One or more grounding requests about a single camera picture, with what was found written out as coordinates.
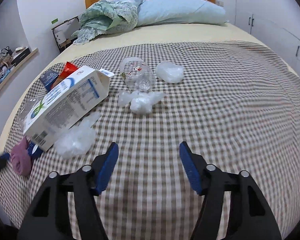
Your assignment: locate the red snack wrapper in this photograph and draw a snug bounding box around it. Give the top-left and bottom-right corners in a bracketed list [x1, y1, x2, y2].
[56, 62, 79, 86]

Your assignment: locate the brown checked blanket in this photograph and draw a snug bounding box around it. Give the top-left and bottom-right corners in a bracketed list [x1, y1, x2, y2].
[0, 40, 300, 240]

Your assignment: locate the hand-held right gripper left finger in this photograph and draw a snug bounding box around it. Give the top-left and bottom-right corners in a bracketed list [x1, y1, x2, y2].
[17, 142, 119, 240]

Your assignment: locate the green floral quilt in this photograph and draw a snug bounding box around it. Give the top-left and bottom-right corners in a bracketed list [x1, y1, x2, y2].
[72, 0, 145, 46]

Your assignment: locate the black metal bedside rack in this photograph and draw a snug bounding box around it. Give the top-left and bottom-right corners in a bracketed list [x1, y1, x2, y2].
[51, 16, 81, 53]

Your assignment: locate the white plastic bag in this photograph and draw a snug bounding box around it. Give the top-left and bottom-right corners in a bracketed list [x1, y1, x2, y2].
[155, 60, 184, 84]
[118, 90, 166, 114]

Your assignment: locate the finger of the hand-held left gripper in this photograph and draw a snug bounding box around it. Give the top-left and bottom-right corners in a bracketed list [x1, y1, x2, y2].
[0, 152, 11, 176]

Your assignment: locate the dark blue packet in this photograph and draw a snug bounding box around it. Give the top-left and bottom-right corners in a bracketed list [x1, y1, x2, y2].
[39, 70, 59, 91]

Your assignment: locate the woven handbag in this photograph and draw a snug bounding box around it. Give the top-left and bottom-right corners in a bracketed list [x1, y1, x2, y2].
[0, 46, 13, 58]

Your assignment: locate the black flat box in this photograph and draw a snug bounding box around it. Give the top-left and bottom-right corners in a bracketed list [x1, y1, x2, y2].
[11, 46, 31, 64]

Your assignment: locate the white built-in wardrobe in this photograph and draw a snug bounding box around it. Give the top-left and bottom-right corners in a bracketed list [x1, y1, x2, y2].
[235, 0, 300, 87]

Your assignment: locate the clear plastic bottle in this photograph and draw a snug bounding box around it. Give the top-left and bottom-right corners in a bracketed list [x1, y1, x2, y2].
[119, 57, 156, 91]

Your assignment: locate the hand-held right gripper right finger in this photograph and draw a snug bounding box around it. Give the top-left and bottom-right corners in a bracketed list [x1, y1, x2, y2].
[179, 141, 282, 240]

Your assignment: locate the light blue pillow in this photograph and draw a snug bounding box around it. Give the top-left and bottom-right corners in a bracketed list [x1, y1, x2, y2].
[136, 0, 228, 27]

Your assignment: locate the purple cloth ball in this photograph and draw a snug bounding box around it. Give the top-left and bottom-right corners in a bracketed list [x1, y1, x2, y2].
[10, 136, 33, 176]

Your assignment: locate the white carton box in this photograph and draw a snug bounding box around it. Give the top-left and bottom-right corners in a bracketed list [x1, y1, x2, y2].
[23, 65, 115, 152]

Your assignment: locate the clear plastic bag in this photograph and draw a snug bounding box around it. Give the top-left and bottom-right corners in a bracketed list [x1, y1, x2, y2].
[54, 111, 101, 159]

